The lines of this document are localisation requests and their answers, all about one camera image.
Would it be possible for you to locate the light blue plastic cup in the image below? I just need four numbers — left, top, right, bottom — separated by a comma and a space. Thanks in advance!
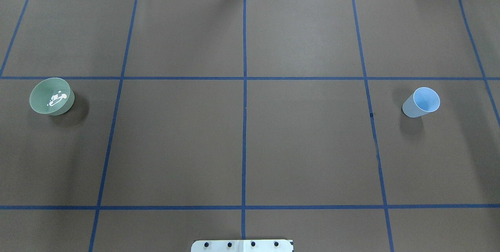
402, 88, 441, 118

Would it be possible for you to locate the light green bowl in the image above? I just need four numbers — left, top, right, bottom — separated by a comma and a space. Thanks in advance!
30, 77, 75, 116

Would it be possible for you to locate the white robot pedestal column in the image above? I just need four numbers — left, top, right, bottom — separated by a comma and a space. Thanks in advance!
191, 239, 294, 252

